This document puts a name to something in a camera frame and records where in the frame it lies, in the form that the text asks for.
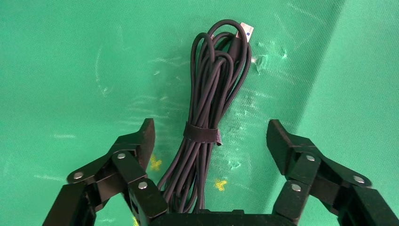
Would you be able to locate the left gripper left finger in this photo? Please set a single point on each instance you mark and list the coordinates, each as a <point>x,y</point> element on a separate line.
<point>124,168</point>

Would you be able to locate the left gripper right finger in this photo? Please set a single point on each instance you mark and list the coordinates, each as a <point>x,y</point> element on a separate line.
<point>305,165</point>

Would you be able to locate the green table cloth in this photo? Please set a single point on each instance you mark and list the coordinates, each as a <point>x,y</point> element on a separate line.
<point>78,78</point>

